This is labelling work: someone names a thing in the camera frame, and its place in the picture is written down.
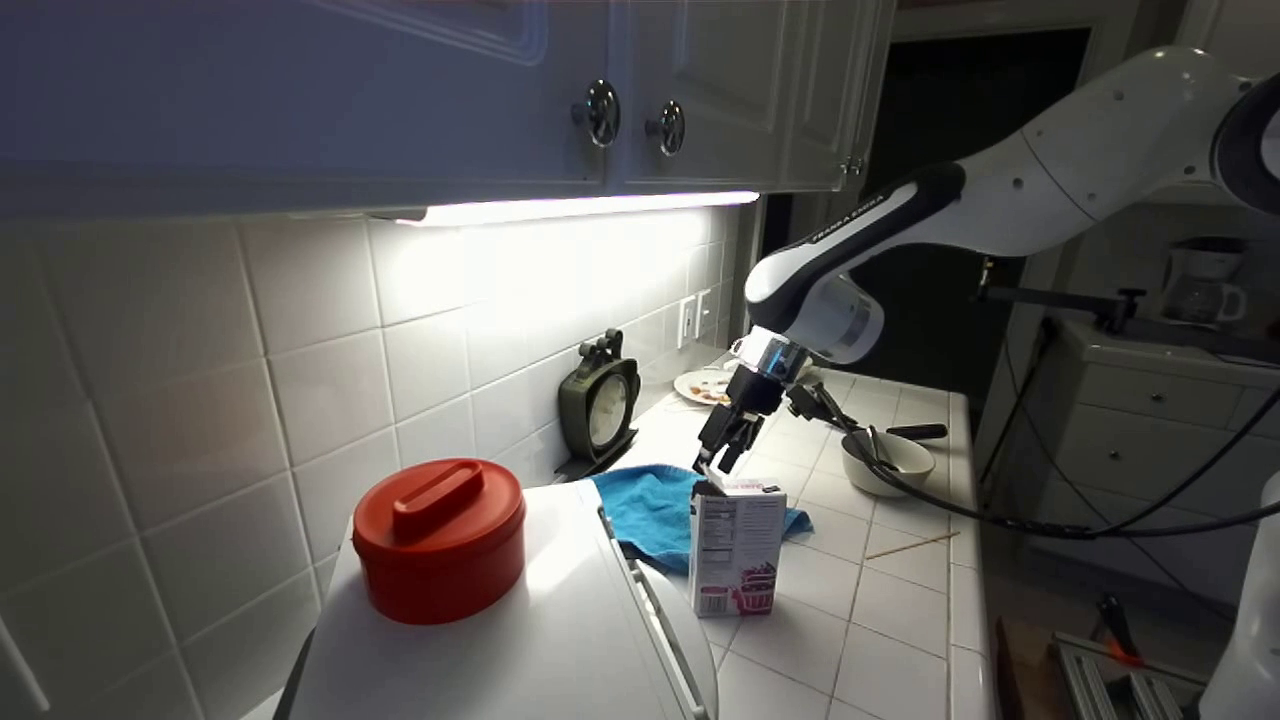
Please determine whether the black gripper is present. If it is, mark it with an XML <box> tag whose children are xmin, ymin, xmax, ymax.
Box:
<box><xmin>689</xmin><ymin>326</ymin><xmax>810</xmax><ymax>480</ymax></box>

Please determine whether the white dinner plate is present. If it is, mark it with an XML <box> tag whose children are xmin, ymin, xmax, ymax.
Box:
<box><xmin>671</xmin><ymin>364</ymin><xmax>742</xmax><ymax>411</ymax></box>

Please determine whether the white upper wall cabinet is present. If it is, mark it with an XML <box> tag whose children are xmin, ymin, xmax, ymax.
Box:
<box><xmin>0</xmin><ymin>0</ymin><xmax>897</xmax><ymax>223</ymax></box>

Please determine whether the black clamp bar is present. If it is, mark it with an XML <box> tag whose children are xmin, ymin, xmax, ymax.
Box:
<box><xmin>975</xmin><ymin>278</ymin><xmax>1150</xmax><ymax>335</ymax></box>

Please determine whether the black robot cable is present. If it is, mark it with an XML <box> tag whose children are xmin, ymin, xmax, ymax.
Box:
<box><xmin>783</xmin><ymin>315</ymin><xmax>1280</xmax><ymax>542</ymax></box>

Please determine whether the black vintage alarm clock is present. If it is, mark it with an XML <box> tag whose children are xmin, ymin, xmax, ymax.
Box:
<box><xmin>550</xmin><ymin>326</ymin><xmax>642</xmax><ymax>482</ymax></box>

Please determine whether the round metal cabinet knob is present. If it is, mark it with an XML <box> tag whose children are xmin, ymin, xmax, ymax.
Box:
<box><xmin>572</xmin><ymin>74</ymin><xmax>624</xmax><ymax>153</ymax></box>
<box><xmin>642</xmin><ymin>101</ymin><xmax>693</xmax><ymax>160</ymax></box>

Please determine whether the white dresser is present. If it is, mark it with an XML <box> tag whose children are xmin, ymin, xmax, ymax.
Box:
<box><xmin>1034</xmin><ymin>315</ymin><xmax>1280</xmax><ymax>602</ymax></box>

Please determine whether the under-cabinet light strip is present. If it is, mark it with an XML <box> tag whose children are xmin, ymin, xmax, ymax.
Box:
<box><xmin>362</xmin><ymin>189</ymin><xmax>762</xmax><ymax>230</ymax></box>

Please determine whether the white pink carton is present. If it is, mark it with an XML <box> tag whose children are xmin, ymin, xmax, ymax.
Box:
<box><xmin>689</xmin><ymin>477</ymin><xmax>791</xmax><ymax>624</ymax></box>

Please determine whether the blue terry cloth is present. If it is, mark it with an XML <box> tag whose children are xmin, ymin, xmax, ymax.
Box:
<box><xmin>591</xmin><ymin>458</ymin><xmax>816</xmax><ymax>579</ymax></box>

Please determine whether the grey ceramic bowl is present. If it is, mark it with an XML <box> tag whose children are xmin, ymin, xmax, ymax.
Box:
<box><xmin>834</xmin><ymin>428</ymin><xmax>938</xmax><ymax>504</ymax></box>

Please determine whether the white coffee mug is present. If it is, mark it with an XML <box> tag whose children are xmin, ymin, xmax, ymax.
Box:
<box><xmin>1155</xmin><ymin>235</ymin><xmax>1251</xmax><ymax>333</ymax></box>

